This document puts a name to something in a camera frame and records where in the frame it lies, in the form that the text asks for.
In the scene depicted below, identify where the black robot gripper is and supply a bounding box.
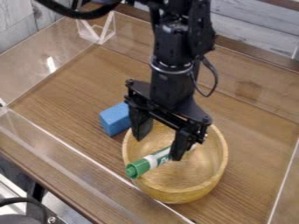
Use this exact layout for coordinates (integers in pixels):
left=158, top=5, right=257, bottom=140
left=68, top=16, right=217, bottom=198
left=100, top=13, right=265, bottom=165
left=125, top=60, right=213, bottom=161

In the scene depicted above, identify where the green white marker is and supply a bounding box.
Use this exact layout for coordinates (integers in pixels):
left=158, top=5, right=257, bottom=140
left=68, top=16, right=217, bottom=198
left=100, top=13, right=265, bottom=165
left=124, top=143, right=197, bottom=179

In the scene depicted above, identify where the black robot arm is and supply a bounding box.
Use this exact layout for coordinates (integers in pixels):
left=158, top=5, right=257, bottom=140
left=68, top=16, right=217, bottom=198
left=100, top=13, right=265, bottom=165
left=125, top=0, right=216, bottom=161

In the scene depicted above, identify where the brown wooden bowl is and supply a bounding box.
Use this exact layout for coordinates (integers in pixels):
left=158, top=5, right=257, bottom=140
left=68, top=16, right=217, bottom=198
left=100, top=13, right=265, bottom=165
left=121, top=122, right=228, bottom=204

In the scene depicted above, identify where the blue foam block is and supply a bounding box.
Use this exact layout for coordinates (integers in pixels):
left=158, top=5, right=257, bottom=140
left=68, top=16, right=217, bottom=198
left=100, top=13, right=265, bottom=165
left=98, top=102, right=130, bottom=137

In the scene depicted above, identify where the black metal stand base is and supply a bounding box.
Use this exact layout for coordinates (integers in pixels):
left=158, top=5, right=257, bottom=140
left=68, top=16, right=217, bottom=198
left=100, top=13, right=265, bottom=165
left=0, top=205, right=65, bottom=224

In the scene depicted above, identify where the clear acrylic triangle bracket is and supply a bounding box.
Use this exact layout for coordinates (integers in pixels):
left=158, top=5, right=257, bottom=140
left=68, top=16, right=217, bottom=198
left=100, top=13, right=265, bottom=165
left=76, top=11, right=116, bottom=46

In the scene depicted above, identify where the black cable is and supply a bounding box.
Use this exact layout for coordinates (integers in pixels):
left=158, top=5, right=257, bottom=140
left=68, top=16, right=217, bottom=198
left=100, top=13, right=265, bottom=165
left=0, top=197, right=44, bottom=224

